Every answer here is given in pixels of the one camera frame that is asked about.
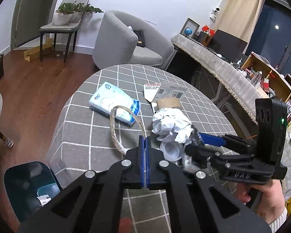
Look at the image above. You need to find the potted green plant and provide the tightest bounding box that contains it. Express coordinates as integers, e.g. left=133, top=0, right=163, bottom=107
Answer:
left=52, top=1, right=103, bottom=26

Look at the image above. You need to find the lace desk cloth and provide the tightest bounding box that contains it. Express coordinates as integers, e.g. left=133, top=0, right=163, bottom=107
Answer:
left=171, top=34, right=264, bottom=122

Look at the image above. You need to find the dark wooden table leg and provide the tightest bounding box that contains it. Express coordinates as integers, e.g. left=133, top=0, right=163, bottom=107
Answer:
left=0, top=131, right=14, bottom=148

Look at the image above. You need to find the grey checked tablecloth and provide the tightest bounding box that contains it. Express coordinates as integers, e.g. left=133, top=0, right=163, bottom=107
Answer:
left=46, top=64, right=236, bottom=232

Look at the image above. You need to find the black monitor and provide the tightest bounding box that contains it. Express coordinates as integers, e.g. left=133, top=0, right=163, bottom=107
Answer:
left=208, top=30, right=248, bottom=62

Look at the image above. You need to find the grey door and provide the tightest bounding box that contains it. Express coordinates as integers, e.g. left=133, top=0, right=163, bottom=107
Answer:
left=10, top=0, right=57, bottom=50

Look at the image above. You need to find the white printed leaflet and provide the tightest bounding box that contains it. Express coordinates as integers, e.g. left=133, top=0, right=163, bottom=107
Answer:
left=143, top=82, right=187, bottom=103

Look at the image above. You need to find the grey dining chair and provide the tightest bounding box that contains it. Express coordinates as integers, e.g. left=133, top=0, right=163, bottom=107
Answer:
left=39, top=0, right=89, bottom=64

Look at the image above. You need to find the black silver snack bag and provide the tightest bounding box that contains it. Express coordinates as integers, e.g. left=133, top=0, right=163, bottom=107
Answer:
left=182, top=125, right=208, bottom=173

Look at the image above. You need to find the brown tape roll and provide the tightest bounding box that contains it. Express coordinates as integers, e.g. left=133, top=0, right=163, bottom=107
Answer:
left=155, top=97, right=182, bottom=113

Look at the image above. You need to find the white sleeve cuff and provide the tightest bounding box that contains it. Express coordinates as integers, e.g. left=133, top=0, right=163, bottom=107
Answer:
left=269, top=207, right=288, bottom=233

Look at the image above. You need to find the white box in bin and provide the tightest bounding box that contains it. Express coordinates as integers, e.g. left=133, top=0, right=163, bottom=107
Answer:
left=37, top=194, right=51, bottom=207

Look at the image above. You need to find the wooden bookshelf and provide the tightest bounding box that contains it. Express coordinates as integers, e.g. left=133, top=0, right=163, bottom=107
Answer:
left=241, top=52, right=291, bottom=135

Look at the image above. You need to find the clear plastic cup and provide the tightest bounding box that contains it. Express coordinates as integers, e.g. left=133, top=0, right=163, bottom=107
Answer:
left=160, top=142, right=184, bottom=162

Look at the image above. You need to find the teal trash bin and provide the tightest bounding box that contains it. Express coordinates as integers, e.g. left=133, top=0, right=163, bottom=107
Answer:
left=3, top=161, right=62, bottom=223

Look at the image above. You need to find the cardboard box on floor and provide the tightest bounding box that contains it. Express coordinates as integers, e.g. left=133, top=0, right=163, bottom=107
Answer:
left=23, top=38, right=53, bottom=62

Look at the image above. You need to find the blue tissue pack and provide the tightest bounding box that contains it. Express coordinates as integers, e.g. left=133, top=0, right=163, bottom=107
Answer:
left=89, top=82, right=141, bottom=116

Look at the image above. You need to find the right hand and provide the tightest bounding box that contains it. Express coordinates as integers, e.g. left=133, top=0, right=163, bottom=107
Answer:
left=234, top=179, right=285, bottom=224

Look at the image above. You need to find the small blue globe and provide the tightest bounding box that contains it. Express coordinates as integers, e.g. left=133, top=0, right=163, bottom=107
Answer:
left=184, top=27, right=192, bottom=37

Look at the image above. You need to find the white paper ball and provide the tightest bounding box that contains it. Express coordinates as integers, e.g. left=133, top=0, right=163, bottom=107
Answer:
left=152, top=108, right=193, bottom=144

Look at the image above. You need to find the rope handle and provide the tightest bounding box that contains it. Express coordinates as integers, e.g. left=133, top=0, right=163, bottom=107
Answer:
left=109, top=105, right=148, bottom=155

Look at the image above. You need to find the white security camera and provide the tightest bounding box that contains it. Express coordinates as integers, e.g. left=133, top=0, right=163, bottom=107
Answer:
left=210, top=7, right=221, bottom=22

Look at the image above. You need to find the beige curtain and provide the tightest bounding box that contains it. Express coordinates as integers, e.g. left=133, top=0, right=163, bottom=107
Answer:
left=214, top=0, right=265, bottom=44

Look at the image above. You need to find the framed picture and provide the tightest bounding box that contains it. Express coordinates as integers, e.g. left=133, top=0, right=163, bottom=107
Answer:
left=180, top=18, right=200, bottom=38

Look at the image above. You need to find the grey armchair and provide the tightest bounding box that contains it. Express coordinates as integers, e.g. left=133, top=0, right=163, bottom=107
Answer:
left=92, top=10, right=173, bottom=69

